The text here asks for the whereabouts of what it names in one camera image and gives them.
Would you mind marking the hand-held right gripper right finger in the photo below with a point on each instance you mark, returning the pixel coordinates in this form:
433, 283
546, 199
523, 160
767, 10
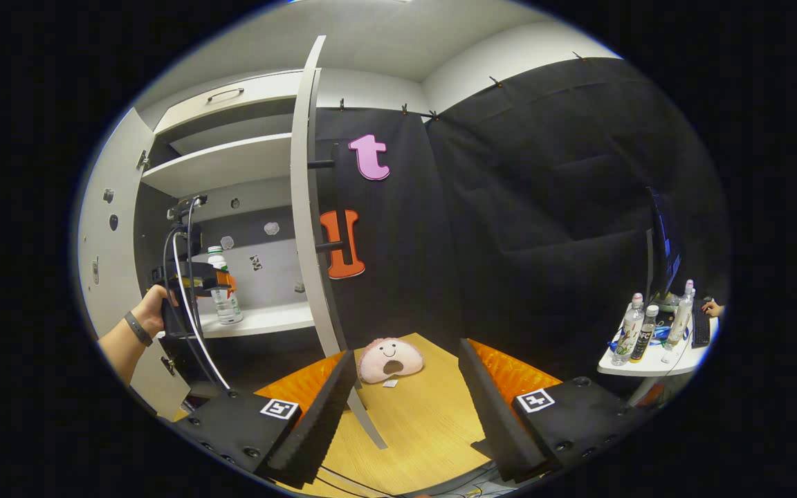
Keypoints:
492, 415

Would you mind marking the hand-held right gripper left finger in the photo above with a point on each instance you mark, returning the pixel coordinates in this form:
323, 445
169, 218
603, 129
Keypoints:
322, 422

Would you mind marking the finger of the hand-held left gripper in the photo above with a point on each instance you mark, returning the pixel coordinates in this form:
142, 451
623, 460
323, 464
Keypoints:
201, 280

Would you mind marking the white bottle with green cap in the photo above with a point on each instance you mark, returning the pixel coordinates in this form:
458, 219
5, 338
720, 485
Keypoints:
225, 304

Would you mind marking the white cabinet door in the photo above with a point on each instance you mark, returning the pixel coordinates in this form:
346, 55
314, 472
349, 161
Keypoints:
305, 207
118, 277

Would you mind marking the white and grey cabinet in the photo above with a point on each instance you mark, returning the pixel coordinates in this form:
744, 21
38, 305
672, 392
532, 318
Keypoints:
274, 277

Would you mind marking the pink plush face toy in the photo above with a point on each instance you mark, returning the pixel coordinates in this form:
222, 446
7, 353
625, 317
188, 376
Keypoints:
371, 363

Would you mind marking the black wristband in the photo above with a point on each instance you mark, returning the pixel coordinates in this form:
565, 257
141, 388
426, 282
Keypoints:
138, 329

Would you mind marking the white cabinet bottom board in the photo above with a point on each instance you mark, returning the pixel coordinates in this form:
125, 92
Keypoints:
274, 318

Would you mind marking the white cabinet shelf board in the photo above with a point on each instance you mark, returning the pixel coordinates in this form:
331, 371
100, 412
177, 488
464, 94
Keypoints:
225, 162

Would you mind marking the clear bottle with pink cap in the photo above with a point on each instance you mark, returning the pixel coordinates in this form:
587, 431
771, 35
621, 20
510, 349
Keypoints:
627, 339
681, 318

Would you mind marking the white cabinet drawer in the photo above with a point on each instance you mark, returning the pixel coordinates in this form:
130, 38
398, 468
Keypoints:
253, 97

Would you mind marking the white side table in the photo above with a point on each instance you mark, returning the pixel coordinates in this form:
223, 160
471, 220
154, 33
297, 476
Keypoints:
647, 363

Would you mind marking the dark slim bottle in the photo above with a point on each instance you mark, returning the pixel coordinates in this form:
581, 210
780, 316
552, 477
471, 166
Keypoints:
644, 339

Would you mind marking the black backdrop cloth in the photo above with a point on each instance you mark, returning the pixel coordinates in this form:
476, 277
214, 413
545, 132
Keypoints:
509, 207

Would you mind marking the black keyboard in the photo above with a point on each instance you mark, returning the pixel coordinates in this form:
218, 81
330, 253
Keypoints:
701, 328

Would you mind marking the black computer monitor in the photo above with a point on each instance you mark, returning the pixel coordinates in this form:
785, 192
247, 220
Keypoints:
665, 249

